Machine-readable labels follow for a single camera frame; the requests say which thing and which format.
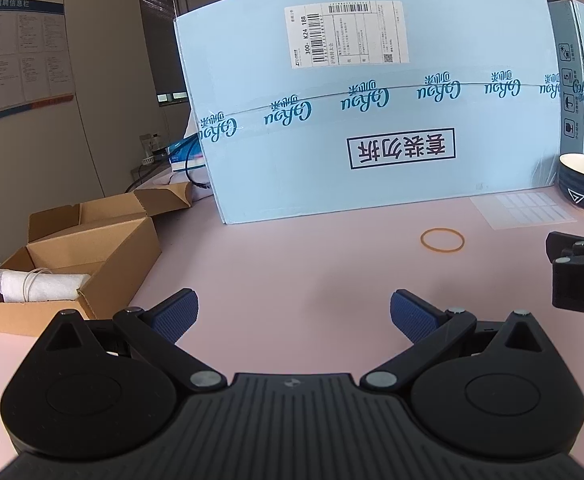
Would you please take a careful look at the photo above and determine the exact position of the labelled light blue carton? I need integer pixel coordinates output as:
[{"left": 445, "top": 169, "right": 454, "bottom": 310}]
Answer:
[{"left": 173, "top": 0, "right": 563, "bottom": 226}]

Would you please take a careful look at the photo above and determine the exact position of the black cable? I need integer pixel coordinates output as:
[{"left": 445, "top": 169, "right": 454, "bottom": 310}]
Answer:
[{"left": 184, "top": 135, "right": 213, "bottom": 191}]

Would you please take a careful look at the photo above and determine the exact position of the wall poster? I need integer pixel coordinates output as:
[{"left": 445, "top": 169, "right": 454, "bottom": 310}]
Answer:
[{"left": 0, "top": 0, "right": 75, "bottom": 128}]

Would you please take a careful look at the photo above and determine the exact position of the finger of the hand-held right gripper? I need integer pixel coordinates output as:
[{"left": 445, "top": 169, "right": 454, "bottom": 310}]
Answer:
[{"left": 545, "top": 231, "right": 584, "bottom": 263}]

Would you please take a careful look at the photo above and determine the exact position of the small kettle set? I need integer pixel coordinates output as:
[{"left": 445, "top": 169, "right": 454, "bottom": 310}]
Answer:
[{"left": 139, "top": 132, "right": 167, "bottom": 166}]

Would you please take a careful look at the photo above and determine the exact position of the brown cardboard box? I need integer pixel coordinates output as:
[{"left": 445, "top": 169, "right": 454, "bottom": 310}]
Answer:
[{"left": 0, "top": 182, "right": 193, "bottom": 337}]

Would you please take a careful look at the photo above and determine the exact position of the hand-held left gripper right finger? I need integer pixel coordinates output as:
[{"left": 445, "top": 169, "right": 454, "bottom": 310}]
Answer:
[{"left": 359, "top": 288, "right": 545, "bottom": 392}]

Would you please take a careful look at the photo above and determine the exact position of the blue tissue box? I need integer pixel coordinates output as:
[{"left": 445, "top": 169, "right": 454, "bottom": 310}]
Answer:
[{"left": 169, "top": 137, "right": 207, "bottom": 171}]

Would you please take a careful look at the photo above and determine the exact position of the window with blind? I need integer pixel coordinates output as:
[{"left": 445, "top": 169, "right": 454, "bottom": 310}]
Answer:
[{"left": 136, "top": 0, "right": 190, "bottom": 107}]

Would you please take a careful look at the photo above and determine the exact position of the clear sticker sheet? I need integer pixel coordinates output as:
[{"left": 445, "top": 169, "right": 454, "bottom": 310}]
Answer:
[{"left": 469, "top": 191, "right": 579, "bottom": 231}]

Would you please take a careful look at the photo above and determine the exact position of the tan rubber band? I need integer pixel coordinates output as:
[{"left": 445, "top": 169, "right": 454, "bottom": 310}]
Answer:
[{"left": 420, "top": 228, "right": 466, "bottom": 252}]

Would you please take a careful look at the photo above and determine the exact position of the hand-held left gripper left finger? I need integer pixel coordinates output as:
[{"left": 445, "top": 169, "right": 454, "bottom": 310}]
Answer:
[{"left": 42, "top": 288, "right": 226, "bottom": 392}]

